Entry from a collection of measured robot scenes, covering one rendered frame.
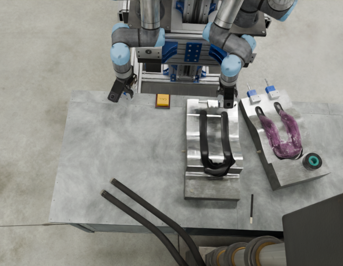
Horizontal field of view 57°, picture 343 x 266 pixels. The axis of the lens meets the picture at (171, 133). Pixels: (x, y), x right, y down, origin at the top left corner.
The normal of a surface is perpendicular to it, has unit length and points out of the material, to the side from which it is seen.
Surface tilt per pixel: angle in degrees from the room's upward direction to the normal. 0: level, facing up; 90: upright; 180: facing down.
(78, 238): 1
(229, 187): 0
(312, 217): 90
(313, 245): 90
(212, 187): 0
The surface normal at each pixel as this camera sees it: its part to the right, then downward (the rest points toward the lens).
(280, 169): 0.04, -0.38
